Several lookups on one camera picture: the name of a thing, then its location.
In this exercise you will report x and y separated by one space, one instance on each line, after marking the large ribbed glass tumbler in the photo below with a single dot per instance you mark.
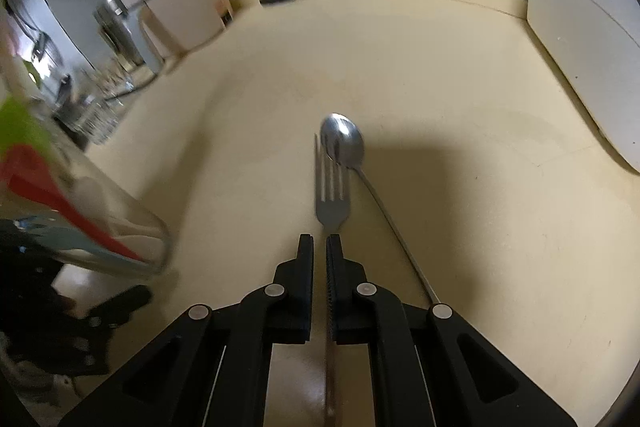
97 117

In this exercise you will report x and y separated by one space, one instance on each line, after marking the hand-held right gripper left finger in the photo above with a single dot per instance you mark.
302 287

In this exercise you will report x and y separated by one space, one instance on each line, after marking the small glass tumbler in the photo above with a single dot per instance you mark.
122 79

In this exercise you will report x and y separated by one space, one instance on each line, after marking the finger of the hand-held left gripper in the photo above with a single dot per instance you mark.
125 299

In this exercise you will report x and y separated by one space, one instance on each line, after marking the clear glass jar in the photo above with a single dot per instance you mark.
135 232

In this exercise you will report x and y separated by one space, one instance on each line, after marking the stainless steel container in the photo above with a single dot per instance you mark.
120 32

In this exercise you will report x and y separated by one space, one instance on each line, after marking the metal spoon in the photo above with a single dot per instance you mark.
345 142

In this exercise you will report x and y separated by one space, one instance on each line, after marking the white appliance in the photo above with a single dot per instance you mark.
585 37

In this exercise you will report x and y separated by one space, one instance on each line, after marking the green plastic utensil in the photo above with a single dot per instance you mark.
20 127

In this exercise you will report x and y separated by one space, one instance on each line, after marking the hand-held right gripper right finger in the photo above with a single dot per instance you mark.
337 287

